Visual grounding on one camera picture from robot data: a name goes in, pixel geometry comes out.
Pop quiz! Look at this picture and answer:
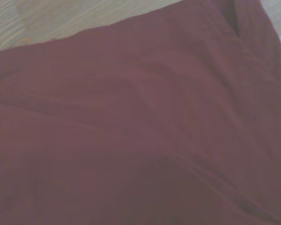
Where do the maroon fabric shorts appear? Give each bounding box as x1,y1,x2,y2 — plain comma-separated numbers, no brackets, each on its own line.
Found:
0,0,281,225

